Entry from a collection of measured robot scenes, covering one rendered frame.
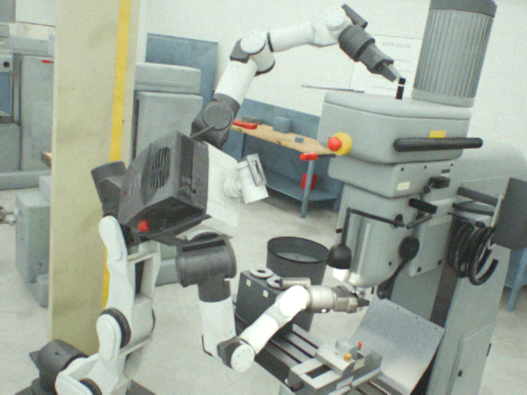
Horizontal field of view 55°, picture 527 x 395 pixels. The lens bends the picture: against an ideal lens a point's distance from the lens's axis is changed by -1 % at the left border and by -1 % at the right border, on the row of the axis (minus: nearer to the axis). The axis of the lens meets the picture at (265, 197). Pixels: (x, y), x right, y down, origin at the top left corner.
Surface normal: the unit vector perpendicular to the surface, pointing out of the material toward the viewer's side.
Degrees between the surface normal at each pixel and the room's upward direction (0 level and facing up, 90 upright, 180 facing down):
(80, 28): 90
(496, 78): 90
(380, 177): 90
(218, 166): 58
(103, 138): 90
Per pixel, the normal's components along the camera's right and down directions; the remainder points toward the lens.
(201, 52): 0.66, 0.29
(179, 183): 0.79, -0.28
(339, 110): -0.73, 0.09
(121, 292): -0.52, 0.16
